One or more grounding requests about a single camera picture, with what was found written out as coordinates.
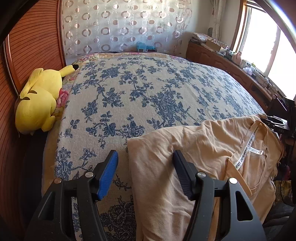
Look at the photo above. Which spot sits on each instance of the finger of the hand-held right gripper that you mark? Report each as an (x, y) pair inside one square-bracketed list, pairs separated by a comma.
[(277, 124)]

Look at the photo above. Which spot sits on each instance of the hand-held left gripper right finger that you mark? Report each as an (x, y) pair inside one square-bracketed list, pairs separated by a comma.
[(182, 171)]

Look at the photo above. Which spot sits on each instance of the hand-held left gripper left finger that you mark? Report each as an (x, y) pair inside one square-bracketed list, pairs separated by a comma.
[(107, 176)]

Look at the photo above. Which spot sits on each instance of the beige printed t-shirt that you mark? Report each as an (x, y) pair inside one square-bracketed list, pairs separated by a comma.
[(203, 148)]

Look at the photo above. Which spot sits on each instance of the pink bottle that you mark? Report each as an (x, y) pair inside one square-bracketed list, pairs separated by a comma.
[(237, 57)]

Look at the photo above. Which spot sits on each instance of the wooden low cabinet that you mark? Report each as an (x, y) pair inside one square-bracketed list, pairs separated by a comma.
[(222, 62)]

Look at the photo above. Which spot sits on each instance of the wooden framed window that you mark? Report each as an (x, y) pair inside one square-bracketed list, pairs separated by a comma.
[(266, 41)]

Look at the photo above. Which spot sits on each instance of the blue floral bedspread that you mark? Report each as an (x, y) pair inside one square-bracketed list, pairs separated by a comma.
[(138, 92)]

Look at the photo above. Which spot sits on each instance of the pink floral quilt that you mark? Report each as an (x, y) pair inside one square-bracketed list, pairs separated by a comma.
[(66, 96)]

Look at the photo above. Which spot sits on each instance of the yellow plush toy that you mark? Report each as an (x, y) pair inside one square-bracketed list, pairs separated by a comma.
[(39, 104)]

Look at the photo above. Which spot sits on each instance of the cardboard box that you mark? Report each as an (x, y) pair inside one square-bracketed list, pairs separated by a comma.
[(214, 45)]

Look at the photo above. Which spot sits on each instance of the folded floral cloth stack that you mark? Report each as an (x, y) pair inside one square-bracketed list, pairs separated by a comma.
[(198, 37)]

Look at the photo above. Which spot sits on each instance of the white patterned window curtain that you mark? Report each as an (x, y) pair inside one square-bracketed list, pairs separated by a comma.
[(219, 20)]

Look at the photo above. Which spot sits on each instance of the blue tissue box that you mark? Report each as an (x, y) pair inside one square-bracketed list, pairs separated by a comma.
[(145, 47)]

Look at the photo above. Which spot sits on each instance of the sheer circle-patterned curtain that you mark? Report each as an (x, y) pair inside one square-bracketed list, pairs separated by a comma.
[(127, 25)]

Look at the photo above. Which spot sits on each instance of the wooden slatted wardrobe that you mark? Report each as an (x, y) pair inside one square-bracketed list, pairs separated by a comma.
[(27, 41)]

